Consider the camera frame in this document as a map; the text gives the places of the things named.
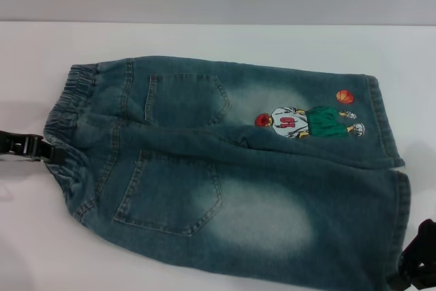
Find blue denim shorts with print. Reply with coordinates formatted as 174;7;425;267
43;55;412;291

